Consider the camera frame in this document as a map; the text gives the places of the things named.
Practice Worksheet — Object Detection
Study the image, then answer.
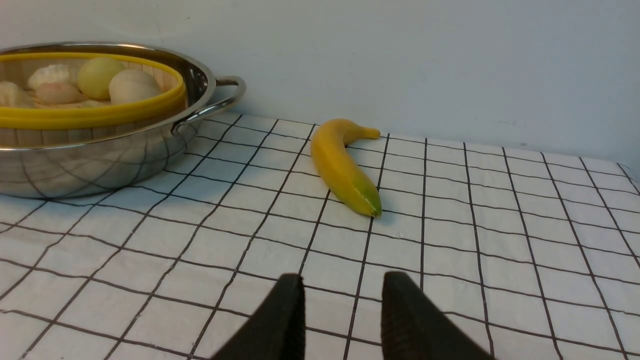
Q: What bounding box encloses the stainless steel pot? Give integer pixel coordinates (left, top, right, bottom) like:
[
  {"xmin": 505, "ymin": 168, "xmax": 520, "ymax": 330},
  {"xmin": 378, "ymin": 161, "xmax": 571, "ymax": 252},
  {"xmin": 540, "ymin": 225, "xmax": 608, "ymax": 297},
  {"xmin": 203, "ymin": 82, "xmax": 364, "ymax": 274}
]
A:
[{"xmin": 1, "ymin": 41, "xmax": 246, "ymax": 199}]

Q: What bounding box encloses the pink small dumpling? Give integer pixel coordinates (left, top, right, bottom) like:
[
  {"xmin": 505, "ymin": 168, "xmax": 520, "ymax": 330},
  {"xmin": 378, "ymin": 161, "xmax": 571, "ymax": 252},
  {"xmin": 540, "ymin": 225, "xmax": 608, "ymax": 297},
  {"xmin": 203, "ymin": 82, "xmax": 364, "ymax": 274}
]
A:
[{"xmin": 34, "ymin": 82, "xmax": 85, "ymax": 106}]

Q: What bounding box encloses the white checkered tablecloth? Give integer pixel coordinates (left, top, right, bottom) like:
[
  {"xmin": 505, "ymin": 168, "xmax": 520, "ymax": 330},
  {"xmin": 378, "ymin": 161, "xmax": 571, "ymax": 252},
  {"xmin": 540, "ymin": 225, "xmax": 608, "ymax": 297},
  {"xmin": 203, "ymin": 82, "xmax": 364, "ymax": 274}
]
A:
[{"xmin": 0, "ymin": 114, "xmax": 640, "ymax": 360}]

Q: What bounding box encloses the pale green round bun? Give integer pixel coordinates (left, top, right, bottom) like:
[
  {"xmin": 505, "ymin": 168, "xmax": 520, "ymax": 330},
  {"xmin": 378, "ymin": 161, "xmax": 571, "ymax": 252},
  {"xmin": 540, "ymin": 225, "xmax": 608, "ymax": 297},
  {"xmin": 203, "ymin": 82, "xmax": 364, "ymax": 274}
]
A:
[{"xmin": 77, "ymin": 57, "xmax": 126, "ymax": 101}]

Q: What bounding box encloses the white front dumpling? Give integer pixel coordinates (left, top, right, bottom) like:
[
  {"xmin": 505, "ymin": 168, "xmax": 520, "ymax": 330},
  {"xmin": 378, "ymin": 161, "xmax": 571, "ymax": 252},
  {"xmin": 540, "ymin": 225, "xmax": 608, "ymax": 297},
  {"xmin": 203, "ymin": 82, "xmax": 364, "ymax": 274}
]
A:
[{"xmin": 0, "ymin": 81, "xmax": 35, "ymax": 109}]

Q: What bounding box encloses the white round bun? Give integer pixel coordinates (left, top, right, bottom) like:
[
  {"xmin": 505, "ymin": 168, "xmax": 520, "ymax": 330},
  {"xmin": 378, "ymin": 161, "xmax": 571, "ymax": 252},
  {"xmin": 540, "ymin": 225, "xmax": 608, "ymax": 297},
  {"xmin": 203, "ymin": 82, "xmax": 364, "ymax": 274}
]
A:
[{"xmin": 109, "ymin": 69, "xmax": 163, "ymax": 105}]

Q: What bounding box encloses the yellow banana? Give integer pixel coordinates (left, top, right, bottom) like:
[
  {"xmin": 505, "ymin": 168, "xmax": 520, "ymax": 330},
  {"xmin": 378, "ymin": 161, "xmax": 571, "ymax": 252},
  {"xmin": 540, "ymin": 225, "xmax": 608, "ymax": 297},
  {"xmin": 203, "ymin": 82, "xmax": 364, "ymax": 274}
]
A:
[{"xmin": 310, "ymin": 118, "xmax": 383, "ymax": 218}]

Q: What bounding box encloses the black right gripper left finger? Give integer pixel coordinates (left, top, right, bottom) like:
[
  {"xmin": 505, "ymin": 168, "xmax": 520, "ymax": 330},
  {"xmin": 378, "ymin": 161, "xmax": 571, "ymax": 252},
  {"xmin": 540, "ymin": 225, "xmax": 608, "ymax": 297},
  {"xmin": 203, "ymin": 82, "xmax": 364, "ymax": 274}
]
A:
[{"xmin": 211, "ymin": 273, "xmax": 306, "ymax": 360}]

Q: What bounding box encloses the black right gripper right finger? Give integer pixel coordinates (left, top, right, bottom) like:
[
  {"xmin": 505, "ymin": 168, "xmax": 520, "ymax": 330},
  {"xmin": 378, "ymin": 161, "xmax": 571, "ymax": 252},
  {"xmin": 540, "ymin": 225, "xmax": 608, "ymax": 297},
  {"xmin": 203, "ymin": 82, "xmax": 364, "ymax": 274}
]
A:
[{"xmin": 381, "ymin": 271, "xmax": 494, "ymax": 360}]

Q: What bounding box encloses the white pleated dumpling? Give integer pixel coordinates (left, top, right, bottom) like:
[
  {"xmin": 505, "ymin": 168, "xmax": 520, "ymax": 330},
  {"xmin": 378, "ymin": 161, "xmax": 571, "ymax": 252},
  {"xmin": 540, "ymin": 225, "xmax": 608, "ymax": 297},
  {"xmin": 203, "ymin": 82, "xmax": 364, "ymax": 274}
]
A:
[{"xmin": 27, "ymin": 63, "xmax": 77, "ymax": 90}]

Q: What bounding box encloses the yellow-rimmed bamboo steamer basket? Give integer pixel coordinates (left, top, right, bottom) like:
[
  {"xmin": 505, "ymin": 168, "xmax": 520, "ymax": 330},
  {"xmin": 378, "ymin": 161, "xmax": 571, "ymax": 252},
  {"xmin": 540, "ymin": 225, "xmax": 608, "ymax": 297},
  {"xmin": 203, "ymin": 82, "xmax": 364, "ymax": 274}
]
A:
[{"xmin": 1, "ymin": 51, "xmax": 188, "ymax": 148}]

